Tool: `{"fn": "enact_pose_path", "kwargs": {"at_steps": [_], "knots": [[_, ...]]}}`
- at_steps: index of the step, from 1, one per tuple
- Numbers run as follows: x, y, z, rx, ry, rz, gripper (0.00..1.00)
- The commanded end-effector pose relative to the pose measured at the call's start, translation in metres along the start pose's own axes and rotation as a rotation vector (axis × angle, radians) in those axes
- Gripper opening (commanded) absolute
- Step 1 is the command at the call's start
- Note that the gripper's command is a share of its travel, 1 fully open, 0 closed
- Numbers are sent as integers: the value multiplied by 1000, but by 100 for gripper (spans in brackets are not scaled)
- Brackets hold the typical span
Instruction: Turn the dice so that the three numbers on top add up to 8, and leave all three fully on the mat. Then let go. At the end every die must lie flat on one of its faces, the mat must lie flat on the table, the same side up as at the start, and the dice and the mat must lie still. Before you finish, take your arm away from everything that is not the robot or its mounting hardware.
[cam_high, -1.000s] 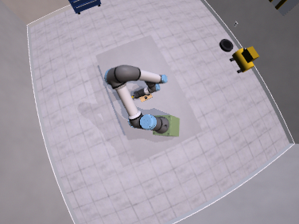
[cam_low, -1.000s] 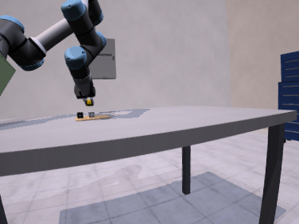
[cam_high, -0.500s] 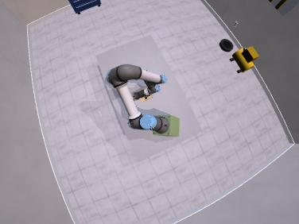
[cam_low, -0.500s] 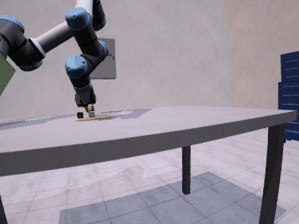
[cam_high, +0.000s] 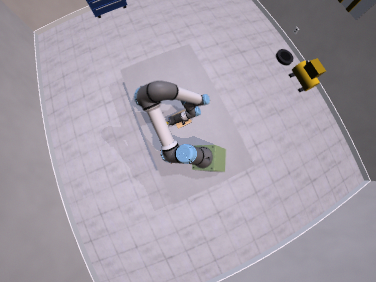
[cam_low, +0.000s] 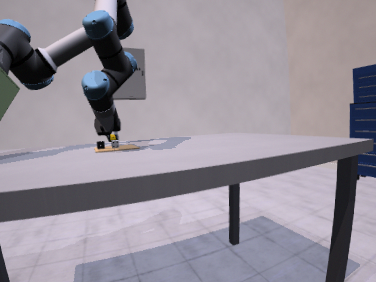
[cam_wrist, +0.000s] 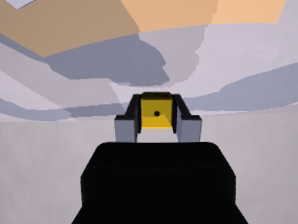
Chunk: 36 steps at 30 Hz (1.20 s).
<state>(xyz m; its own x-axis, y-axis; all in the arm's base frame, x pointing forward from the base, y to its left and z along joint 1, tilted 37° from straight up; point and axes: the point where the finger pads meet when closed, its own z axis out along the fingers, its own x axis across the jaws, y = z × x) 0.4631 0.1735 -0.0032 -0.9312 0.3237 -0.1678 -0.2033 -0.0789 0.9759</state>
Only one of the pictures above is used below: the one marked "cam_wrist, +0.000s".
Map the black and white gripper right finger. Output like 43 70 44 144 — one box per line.
171 94 202 142

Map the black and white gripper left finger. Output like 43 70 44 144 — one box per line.
114 94 142 142

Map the peach flat mat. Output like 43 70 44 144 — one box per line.
0 0 286 58

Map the yellow die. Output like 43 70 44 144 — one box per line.
141 92 173 128

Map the white die with black pips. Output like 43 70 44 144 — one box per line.
6 0 36 9

